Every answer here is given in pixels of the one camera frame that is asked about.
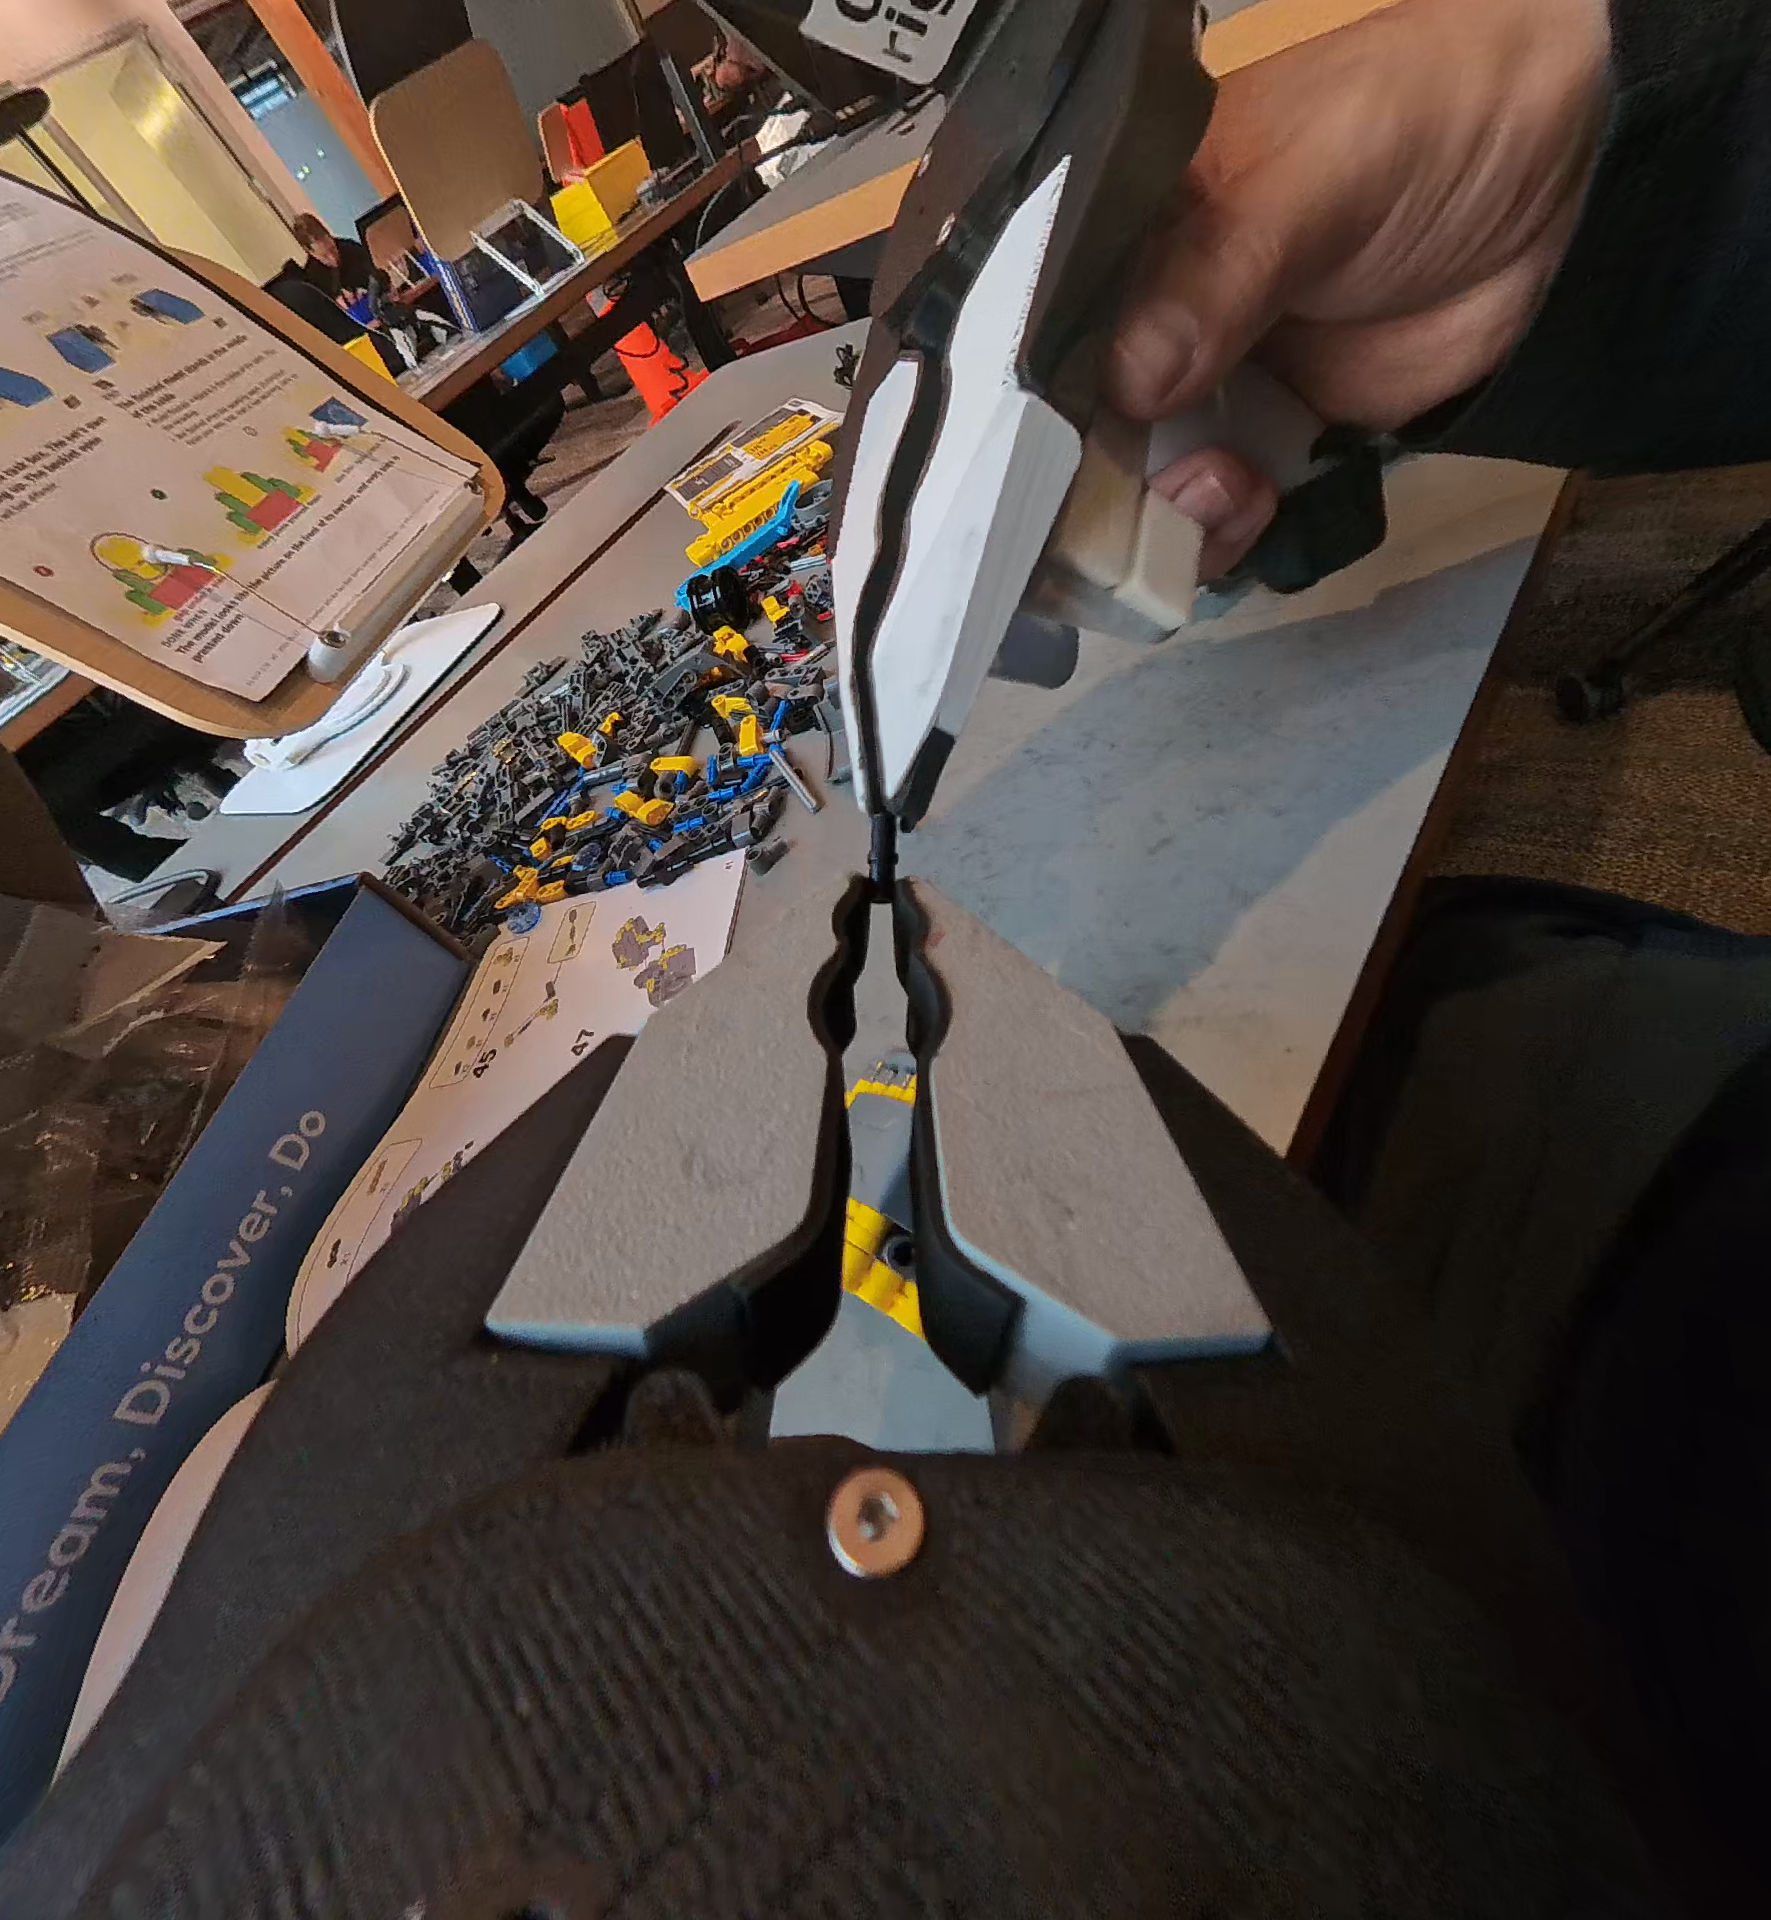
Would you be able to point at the yellow storage bins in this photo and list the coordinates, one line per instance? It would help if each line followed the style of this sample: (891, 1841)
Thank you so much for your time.
(601, 189)

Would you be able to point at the open instruction booklet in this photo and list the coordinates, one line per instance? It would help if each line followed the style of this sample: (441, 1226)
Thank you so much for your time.
(585, 959)

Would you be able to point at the yellow grey sticker sheet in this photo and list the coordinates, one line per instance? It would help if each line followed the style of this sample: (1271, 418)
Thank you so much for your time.
(765, 444)

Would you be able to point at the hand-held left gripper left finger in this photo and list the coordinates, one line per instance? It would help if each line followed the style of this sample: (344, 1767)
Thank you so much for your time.
(704, 1185)

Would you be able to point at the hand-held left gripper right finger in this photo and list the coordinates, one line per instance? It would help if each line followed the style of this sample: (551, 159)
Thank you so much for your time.
(1079, 1185)

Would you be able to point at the orange traffic cone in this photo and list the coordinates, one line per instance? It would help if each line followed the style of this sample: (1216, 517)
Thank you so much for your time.
(660, 371)

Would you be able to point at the black toy tyre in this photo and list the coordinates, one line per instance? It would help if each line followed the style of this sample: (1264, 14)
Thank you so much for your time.
(712, 600)

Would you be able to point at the pile of building bricks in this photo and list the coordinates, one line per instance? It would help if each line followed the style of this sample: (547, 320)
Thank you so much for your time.
(601, 749)

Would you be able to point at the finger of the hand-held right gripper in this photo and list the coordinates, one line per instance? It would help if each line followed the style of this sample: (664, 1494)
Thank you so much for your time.
(857, 600)
(975, 525)

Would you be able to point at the grey desk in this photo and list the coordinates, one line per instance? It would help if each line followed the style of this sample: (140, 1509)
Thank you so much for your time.
(1199, 780)

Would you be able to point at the person's dark sweater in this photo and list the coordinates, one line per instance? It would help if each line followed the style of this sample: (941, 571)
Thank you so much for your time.
(1725, 1500)

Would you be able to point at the plywood board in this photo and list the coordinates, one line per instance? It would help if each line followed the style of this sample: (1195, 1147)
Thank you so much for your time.
(449, 135)

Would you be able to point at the dark blue cardboard box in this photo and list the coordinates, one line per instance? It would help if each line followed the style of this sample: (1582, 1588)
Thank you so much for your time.
(225, 1276)

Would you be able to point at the small black pin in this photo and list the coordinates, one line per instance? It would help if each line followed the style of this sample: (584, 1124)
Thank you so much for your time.
(880, 857)

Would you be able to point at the person's right hand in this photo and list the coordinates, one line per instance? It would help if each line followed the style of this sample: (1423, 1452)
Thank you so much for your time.
(1379, 195)

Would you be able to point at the small blue box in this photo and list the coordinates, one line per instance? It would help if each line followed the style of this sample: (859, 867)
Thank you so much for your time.
(528, 359)

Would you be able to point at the person's right forearm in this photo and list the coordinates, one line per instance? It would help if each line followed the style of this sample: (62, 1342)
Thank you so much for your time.
(1696, 224)

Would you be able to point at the long yellow brick panel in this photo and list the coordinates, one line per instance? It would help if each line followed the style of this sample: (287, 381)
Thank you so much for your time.
(748, 518)

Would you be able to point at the crumpled clear plastic bags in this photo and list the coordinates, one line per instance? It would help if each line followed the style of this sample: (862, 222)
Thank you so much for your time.
(46, 1124)

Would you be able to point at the adjoining grey table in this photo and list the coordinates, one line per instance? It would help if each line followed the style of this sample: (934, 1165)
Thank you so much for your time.
(556, 556)

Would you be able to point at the printed instruction sheet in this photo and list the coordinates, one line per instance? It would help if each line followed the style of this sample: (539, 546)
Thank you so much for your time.
(75, 376)

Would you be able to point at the small yellow grey brick assembly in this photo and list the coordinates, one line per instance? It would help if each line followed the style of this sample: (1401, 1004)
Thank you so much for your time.
(877, 1201)

